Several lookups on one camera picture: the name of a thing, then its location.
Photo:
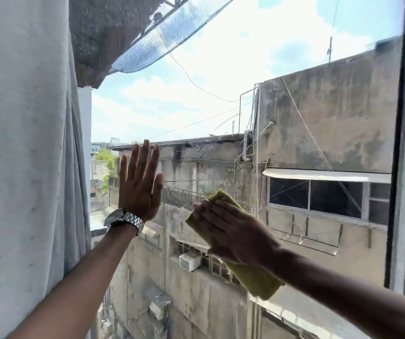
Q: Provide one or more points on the metal wall drying rack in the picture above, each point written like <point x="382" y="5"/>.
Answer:
<point x="308" y="240"/>

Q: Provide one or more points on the silver metal wristwatch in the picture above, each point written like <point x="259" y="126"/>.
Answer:
<point x="129" y="219"/>

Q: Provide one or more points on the dark sliding building window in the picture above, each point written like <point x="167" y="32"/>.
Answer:
<point x="333" y="197"/>

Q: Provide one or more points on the person's left hand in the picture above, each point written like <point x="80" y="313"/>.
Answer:
<point x="139" y="192"/>

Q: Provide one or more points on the thin metal pipe frame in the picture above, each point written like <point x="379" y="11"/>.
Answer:
<point x="246" y="93"/>

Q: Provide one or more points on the white air conditioner unit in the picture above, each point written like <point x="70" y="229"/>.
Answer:
<point x="189" y="261"/>

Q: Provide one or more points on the person's left little finger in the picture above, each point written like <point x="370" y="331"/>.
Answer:
<point x="123" y="170"/>

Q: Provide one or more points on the person's right forearm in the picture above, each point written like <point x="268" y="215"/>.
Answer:
<point x="343" y="300"/>

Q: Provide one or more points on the person's left middle finger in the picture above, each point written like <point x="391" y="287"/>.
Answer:
<point x="145" y="157"/>

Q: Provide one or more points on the white drain pipe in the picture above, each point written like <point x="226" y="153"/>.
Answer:
<point x="247" y="146"/>

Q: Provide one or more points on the green cleaning cloth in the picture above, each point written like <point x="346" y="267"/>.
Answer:
<point x="257" y="280"/>

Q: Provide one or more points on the metal balcony railing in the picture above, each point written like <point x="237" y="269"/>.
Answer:
<point x="179" y="197"/>

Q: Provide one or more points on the person's right hand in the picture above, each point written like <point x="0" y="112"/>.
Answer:
<point x="239" y="236"/>

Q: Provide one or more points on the white fabric curtain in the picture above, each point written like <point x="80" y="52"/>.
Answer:
<point x="22" y="165"/>

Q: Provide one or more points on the green tree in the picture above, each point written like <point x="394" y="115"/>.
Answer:
<point x="107" y="162"/>

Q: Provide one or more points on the rough concrete overhang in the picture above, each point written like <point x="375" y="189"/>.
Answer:
<point x="107" y="35"/>

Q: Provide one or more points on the weathered grey concrete building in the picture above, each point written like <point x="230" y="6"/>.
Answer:
<point x="336" y="112"/>

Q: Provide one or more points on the thin antenna pole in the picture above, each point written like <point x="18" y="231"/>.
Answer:
<point x="330" y="49"/>

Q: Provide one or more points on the white window awning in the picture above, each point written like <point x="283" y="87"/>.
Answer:
<point x="326" y="175"/>

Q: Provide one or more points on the person's right fingers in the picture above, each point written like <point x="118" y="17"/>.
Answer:
<point x="213" y="217"/>

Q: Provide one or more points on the translucent mesh net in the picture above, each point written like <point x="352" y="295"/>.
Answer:
<point x="174" y="35"/>

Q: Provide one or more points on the person's left forearm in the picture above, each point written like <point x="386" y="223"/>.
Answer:
<point x="82" y="289"/>

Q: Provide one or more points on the person's left thumb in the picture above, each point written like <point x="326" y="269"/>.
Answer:
<point x="160" y="188"/>

